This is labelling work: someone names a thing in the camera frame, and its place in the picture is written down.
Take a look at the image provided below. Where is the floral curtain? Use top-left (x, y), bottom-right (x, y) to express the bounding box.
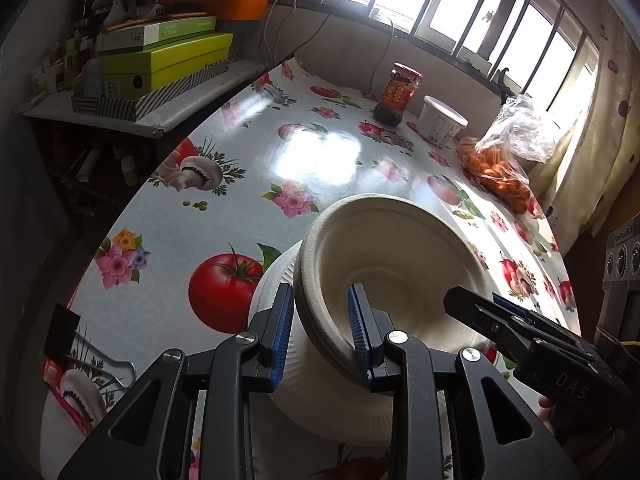
top-left (530, 0), bottom-right (640, 238)

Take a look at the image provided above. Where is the lime green box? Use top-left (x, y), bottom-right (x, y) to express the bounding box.
top-left (97, 32), bottom-right (235, 101)

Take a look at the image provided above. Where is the black hair brush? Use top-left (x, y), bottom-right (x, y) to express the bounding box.
top-left (155, 2), bottom-right (207, 17)

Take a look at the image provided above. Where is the striped cardboard box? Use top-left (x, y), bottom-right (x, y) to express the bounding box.
top-left (70, 57), bottom-right (232, 122)

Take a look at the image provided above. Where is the red label sauce jar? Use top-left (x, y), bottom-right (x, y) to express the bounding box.
top-left (374, 62), bottom-right (423, 127)

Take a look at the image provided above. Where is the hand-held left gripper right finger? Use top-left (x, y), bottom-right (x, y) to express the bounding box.
top-left (347, 283), bottom-right (571, 480)

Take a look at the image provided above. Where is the dark cable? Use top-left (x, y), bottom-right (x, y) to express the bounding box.
top-left (261, 0), bottom-right (302, 69)

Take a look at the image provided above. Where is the white cable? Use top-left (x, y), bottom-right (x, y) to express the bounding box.
top-left (369, 14), bottom-right (397, 99)

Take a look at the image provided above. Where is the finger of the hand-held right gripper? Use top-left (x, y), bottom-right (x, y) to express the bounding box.
top-left (443, 286), bottom-right (587, 369)
top-left (491, 292), bottom-right (594, 357)

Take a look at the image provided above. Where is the clear bag of oranges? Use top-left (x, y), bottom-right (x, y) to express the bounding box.
top-left (459, 94), bottom-right (556, 216)

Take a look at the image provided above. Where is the orange tray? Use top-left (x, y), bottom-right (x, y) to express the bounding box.
top-left (159, 0), bottom-right (269, 22)

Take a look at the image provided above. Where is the window grille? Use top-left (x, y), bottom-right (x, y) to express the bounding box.
top-left (300, 0), bottom-right (601, 92)

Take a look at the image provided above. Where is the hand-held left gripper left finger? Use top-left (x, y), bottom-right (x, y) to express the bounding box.
top-left (57, 283), bottom-right (296, 480)

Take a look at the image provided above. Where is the white plastic tub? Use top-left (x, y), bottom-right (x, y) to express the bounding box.
top-left (417, 95), bottom-right (469, 146)

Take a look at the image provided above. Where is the black binder clip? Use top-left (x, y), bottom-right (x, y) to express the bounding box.
top-left (44, 302), bottom-right (138, 391)

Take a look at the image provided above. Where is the vegetable print tablecloth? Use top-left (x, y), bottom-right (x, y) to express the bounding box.
top-left (40, 60), bottom-right (583, 480)

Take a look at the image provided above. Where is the cluster of small bottles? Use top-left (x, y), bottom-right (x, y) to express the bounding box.
top-left (30, 35), bottom-right (101, 97)

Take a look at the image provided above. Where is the grey side shelf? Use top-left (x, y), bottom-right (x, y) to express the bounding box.
top-left (15, 57), bottom-right (273, 139)

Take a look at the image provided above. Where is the flat green white box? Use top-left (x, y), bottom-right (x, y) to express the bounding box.
top-left (95, 16), bottom-right (218, 53)

